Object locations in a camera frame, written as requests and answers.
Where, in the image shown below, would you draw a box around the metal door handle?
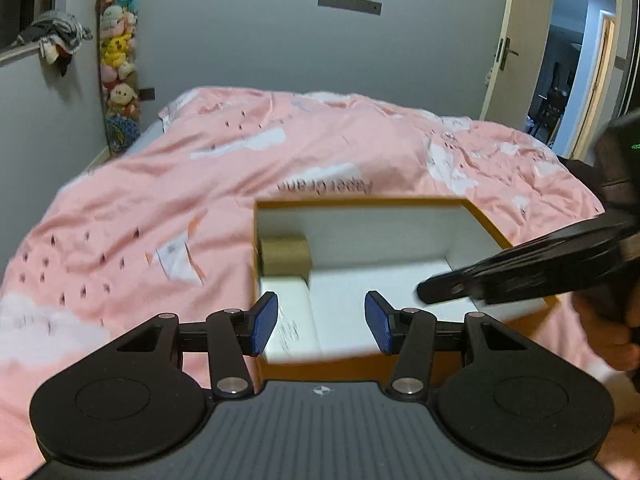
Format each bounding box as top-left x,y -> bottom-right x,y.
496,37 -> 521,72

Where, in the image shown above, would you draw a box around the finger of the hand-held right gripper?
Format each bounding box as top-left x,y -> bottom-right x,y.
417,212 -> 636,306

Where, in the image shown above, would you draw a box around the person's right hand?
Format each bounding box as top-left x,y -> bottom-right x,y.
572,290 -> 640,386

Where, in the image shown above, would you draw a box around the hanging column of plush toys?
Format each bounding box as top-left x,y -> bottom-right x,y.
95,0 -> 144,157

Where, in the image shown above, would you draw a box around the black cloth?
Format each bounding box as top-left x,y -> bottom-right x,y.
554,154 -> 608,206

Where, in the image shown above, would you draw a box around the white printed booklet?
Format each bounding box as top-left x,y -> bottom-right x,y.
260,276 -> 322,363

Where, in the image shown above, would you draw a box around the white door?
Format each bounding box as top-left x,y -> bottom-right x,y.
479,0 -> 557,137

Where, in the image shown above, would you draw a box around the pink printed blanket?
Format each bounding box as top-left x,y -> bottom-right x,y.
0,86 -> 640,480

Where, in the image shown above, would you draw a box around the dark rectangular wall plate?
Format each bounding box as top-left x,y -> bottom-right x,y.
317,0 -> 383,17

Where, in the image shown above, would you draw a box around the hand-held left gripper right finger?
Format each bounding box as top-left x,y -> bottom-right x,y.
364,290 -> 531,401

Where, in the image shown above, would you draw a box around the orange cardboard box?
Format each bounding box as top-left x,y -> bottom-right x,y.
250,196 -> 561,396

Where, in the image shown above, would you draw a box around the small brown cardboard box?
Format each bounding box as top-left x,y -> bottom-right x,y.
259,235 -> 313,279

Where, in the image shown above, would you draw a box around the pile of grey clothes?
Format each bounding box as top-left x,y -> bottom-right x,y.
17,10 -> 94,78

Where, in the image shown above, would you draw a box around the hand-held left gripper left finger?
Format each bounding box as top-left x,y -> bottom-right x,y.
117,292 -> 279,401

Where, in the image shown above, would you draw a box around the grey wardrobe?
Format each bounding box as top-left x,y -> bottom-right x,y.
612,0 -> 640,128

